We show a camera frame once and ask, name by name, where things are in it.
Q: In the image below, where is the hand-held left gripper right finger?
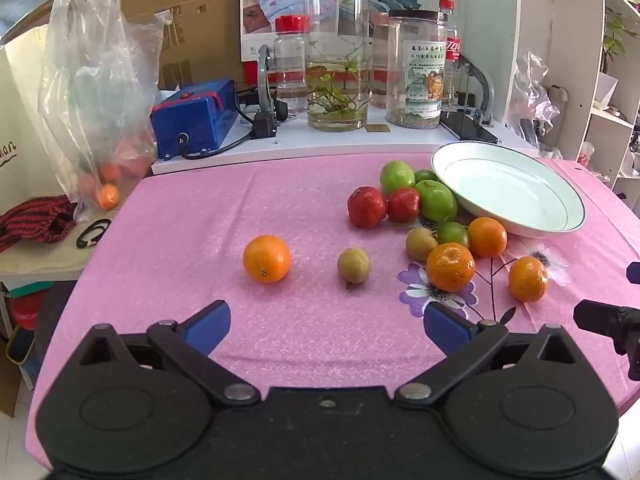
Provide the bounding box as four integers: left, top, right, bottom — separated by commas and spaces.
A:
395, 302, 576, 403

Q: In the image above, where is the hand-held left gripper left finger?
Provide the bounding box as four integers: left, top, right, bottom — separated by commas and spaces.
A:
75, 300, 261, 406

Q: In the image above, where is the orange tangerine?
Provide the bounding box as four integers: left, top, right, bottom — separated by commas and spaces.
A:
426, 242, 476, 292
467, 216, 508, 259
509, 256, 549, 303

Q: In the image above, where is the brown longan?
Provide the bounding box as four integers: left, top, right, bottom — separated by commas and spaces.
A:
405, 227, 440, 262
337, 247, 371, 287

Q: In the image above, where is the smooth orange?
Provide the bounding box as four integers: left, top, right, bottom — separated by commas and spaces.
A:
243, 235, 292, 284

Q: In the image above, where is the red wax apple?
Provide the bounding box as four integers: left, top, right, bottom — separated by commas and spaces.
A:
347, 186, 388, 229
387, 188, 421, 224

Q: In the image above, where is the white plate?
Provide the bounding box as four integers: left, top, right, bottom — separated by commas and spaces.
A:
431, 141, 586, 239

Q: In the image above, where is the grey lever arm black base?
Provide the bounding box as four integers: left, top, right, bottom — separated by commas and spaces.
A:
440, 52, 501, 144

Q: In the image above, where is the pink floral tablecloth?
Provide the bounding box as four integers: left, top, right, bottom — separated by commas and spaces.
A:
25, 152, 640, 466

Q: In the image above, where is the large green jujube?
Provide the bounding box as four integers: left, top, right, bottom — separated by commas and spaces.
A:
380, 160, 416, 198
416, 180, 458, 224

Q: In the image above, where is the crumpled clear plastic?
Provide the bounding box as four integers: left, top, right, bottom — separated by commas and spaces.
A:
510, 50, 562, 142

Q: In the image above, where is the red black striped cloth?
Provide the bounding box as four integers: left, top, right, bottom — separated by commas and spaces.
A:
0, 195, 78, 254

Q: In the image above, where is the blue power box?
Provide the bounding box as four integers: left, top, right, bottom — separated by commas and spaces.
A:
150, 79, 240, 161

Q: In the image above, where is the white board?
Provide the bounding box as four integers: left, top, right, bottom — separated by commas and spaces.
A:
150, 107, 541, 176

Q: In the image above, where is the green potted plant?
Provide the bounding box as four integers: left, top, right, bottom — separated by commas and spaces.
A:
602, 7, 627, 76

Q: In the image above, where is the labelled clear jar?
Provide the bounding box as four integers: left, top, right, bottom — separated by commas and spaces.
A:
386, 9, 447, 131

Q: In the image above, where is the white shelving unit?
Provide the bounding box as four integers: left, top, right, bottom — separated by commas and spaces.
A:
504, 0, 640, 196

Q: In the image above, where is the glass vase with water plant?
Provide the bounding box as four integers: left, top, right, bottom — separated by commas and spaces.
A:
304, 0, 371, 132

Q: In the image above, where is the plain clear jar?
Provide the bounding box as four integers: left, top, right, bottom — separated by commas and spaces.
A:
370, 12, 391, 109

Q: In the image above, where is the clear plastic bag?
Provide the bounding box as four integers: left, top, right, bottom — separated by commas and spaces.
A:
37, 0, 166, 222

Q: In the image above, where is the red-capped clear bottle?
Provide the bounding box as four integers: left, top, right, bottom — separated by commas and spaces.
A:
274, 15, 310, 115

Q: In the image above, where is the red-capped cola bottle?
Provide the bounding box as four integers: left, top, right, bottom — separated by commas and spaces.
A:
438, 0, 462, 111

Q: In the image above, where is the cardboard box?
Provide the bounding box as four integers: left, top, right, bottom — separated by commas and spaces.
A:
117, 0, 242, 92

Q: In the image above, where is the black cable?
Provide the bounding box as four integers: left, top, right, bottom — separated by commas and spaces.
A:
177, 91, 261, 160

